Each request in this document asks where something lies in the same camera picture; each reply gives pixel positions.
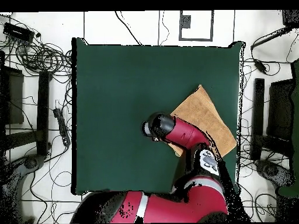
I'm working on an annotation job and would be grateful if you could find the tan terry towel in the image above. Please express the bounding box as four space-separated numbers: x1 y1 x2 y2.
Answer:
168 84 238 158

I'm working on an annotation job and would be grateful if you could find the dark green table cloth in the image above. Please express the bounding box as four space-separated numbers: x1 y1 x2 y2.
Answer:
71 37 245 196

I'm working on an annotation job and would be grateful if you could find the black power strip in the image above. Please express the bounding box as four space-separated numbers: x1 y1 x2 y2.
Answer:
53 107 71 147

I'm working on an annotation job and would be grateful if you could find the black stand bar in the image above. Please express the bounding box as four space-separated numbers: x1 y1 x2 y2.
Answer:
251 78 266 161
36 71 53 156

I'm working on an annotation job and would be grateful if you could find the black power adapter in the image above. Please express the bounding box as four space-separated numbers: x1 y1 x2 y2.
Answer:
253 58 269 75

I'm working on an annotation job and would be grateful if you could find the dark square case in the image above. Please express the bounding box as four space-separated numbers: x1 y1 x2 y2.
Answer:
0 66 25 126
266 79 295 141

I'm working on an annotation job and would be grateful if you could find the black rod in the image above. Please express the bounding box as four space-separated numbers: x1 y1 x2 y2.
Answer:
250 26 293 51

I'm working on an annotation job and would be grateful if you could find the black electronics box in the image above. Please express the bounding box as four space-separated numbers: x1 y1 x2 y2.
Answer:
3 22 35 43

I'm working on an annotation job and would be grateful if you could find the long black cable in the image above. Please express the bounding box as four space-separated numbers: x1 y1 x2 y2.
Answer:
114 10 142 46

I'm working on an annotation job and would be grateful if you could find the tangled black cable bundle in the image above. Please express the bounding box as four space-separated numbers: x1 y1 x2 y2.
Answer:
0 13 73 78

